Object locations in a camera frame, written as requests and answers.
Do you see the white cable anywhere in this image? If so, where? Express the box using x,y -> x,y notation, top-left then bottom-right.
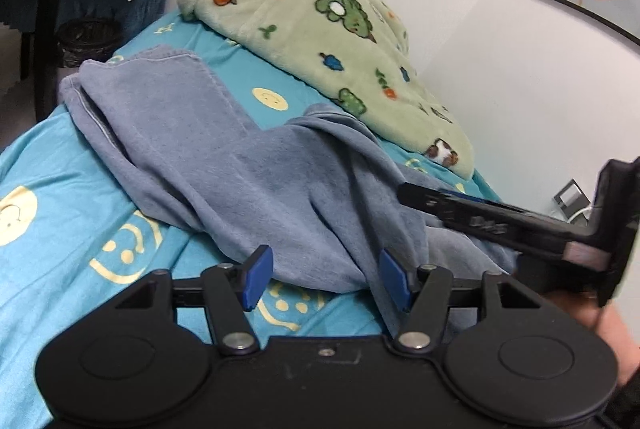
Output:
549,205 -> 597,224

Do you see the person's right forearm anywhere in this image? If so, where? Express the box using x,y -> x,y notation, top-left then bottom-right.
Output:
606,356 -> 640,429

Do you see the blue-grey garment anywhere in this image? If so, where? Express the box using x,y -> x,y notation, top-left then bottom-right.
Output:
59,44 -> 521,339

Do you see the person's right hand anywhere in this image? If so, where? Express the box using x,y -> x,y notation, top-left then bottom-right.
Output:
547,291 -> 640,385

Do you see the grey wall socket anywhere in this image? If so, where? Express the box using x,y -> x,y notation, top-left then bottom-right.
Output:
552,179 -> 591,220

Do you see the green printed fleece blanket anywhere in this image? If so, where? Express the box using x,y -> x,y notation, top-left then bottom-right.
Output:
177,0 -> 476,180

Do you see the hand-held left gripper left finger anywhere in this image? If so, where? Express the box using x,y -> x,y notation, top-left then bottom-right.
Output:
102,245 -> 275,356

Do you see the blue covered seat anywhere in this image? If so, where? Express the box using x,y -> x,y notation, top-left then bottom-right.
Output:
0,0 -> 168,35

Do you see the white desk with black frame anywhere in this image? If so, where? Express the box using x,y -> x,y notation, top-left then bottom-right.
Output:
0,0 -> 86,122

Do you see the turquoise printed bed sheet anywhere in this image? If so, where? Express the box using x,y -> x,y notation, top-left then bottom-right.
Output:
0,9 -> 501,429

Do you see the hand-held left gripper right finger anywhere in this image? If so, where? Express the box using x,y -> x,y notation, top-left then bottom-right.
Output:
378,249 -> 551,352

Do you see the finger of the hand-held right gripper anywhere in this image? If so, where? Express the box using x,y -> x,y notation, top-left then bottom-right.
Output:
397,182 -> 597,256

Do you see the black mesh trash bin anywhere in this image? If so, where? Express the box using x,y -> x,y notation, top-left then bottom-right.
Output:
56,18 -> 125,69

